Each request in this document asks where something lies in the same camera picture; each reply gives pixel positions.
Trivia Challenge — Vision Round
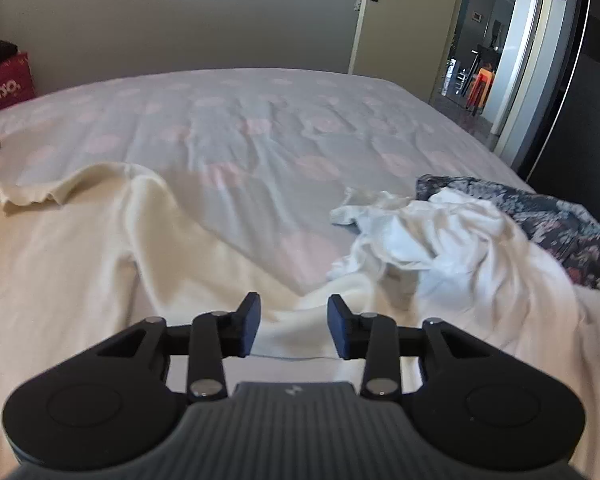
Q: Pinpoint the white door frame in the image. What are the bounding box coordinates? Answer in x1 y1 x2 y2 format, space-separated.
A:
490 0 561 153

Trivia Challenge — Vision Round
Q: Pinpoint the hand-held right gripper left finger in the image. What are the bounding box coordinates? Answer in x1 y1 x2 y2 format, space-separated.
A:
97 291 261 402

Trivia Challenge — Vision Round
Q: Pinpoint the black wardrobe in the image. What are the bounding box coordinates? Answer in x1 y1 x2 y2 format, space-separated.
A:
512 0 600 201

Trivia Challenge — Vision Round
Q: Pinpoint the dark floral garment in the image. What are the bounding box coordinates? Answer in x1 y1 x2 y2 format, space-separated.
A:
415 174 600 295

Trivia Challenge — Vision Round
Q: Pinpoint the red plastic bag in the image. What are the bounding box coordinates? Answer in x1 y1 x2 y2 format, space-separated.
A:
0 51 36 115

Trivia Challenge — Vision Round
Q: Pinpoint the orange stool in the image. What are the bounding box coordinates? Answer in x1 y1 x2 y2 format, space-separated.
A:
467 67 496 116

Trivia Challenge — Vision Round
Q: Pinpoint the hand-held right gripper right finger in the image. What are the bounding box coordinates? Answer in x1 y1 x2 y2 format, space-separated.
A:
327 294 491 402

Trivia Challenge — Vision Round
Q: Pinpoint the beige door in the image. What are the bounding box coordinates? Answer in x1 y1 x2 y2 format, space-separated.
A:
348 0 471 77

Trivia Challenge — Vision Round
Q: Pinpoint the white t-shirt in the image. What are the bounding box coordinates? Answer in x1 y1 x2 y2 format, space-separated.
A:
326 187 521 311

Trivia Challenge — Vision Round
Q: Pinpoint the cream sweater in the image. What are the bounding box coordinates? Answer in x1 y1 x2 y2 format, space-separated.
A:
0 162 600 480

